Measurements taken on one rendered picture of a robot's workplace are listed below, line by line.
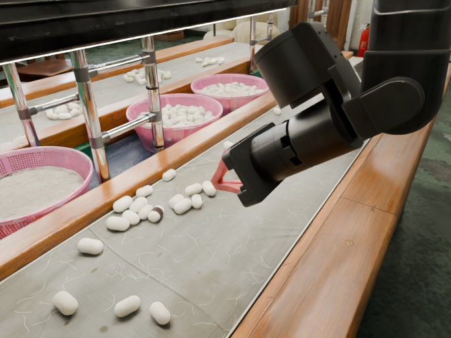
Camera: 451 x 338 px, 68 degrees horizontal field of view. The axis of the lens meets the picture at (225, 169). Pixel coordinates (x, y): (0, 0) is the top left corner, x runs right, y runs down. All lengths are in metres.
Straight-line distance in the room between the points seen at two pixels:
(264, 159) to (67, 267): 0.33
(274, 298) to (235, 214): 0.20
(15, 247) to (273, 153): 0.39
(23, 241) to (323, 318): 0.43
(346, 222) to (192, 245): 0.24
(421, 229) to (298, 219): 1.40
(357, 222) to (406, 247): 1.24
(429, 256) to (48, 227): 1.57
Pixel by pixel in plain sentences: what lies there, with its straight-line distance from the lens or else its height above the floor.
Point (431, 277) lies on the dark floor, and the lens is 1.71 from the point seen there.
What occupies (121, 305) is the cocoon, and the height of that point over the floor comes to 0.76.
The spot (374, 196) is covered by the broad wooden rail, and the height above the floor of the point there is 0.76.
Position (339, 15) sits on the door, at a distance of 5.45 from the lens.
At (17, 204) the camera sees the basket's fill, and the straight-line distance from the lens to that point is 0.73.
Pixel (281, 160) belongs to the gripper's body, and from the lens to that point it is 0.35.
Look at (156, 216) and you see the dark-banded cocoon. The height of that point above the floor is 0.75.
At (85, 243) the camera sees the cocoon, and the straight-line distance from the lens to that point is 0.54.
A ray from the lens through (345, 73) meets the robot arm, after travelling 0.33.
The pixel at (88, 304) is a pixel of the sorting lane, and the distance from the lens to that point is 0.49.
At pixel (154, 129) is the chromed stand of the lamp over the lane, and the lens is 0.74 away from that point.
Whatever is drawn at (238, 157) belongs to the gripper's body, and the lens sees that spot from 0.36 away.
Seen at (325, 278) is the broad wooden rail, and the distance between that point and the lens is 0.47.
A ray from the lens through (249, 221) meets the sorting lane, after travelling 0.58.
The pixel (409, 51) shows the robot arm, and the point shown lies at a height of 1.05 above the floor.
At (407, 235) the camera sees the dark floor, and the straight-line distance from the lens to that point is 1.87.
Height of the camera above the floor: 1.11
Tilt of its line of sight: 31 degrees down
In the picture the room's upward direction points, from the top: straight up
